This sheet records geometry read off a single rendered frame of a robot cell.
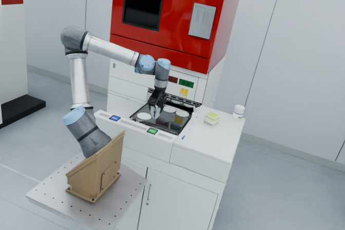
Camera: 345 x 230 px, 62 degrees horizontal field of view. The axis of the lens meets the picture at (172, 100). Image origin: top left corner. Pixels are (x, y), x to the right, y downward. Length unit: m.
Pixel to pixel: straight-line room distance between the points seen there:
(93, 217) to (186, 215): 0.73
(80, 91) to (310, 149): 3.05
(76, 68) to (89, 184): 0.59
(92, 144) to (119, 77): 1.12
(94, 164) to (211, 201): 0.80
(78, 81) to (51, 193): 0.56
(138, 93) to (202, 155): 0.94
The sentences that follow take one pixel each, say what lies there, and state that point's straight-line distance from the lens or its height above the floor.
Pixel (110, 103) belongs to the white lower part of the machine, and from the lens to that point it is 2.57.
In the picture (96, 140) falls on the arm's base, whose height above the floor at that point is 1.09.
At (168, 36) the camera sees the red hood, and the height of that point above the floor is 1.42.
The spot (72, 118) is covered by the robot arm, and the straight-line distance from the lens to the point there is 1.42.
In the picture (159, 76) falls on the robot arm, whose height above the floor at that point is 1.32.
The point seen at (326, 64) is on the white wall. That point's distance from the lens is 3.61.
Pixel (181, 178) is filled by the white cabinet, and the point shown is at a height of 0.75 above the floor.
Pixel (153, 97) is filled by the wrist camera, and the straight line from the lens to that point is 1.61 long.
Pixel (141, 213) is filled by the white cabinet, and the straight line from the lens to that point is 2.11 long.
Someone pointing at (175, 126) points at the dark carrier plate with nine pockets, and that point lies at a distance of 1.99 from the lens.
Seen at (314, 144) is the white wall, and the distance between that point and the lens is 3.94.
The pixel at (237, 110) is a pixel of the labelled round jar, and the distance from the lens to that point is 2.09.
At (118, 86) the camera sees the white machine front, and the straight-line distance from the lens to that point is 2.47.
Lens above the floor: 1.86
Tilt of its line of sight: 24 degrees down
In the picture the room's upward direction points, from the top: 10 degrees clockwise
